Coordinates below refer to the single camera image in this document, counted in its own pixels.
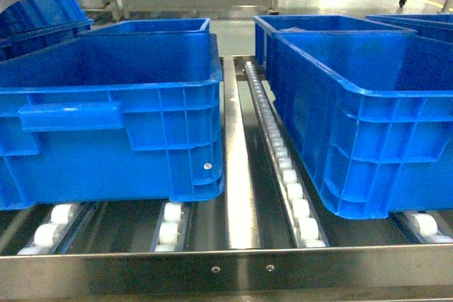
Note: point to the blue bin behind left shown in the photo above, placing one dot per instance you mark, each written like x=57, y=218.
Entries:
x=158, y=26

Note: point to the large blue bin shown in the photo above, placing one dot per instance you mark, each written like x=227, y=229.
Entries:
x=112, y=117
x=370, y=116

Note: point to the blue bin behind right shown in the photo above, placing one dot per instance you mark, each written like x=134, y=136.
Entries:
x=267, y=26

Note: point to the large blue bin left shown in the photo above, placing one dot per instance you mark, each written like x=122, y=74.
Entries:
x=112, y=117

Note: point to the large blue bin right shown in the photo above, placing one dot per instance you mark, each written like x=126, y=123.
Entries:
x=370, y=116

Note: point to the white roller track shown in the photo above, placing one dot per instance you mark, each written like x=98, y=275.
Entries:
x=304, y=225

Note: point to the steel front rail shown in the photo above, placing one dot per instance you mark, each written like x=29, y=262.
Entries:
x=423, y=269

